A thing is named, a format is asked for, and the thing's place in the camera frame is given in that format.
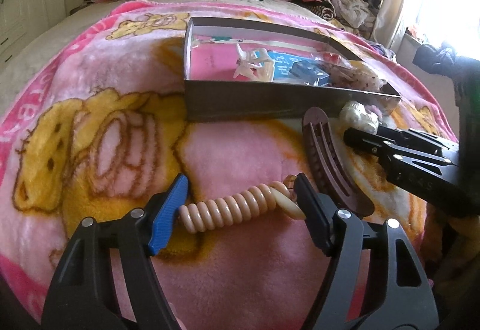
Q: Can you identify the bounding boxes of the brown banana hair clip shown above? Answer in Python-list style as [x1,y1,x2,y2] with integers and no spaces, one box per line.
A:
[302,107,374,219]

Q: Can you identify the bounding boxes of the bagged red earrings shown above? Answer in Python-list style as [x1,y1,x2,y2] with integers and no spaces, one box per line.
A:
[316,52,351,68]

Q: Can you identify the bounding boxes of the blue small jewelry box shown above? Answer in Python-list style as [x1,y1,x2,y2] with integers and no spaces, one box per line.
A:
[288,61,329,86]

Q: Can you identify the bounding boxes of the beige spiral hair tie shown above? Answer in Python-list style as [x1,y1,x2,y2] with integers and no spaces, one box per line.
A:
[178,179,308,234]

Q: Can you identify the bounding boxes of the pink fuzzy hair clip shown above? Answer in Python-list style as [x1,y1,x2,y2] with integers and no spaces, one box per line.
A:
[365,105,383,122]

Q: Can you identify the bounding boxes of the black jacket on sill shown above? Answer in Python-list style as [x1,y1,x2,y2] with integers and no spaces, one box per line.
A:
[412,43,466,79]

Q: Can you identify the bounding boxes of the pile of mixed clothes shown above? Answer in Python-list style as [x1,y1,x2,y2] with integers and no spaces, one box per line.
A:
[291,0,381,39]

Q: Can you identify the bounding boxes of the dark shallow cardboard box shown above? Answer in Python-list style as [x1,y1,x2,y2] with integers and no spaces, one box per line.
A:
[184,17,400,122]

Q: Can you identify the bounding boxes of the pink cartoon bear blanket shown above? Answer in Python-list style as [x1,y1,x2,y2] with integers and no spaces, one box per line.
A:
[1,4,455,329]

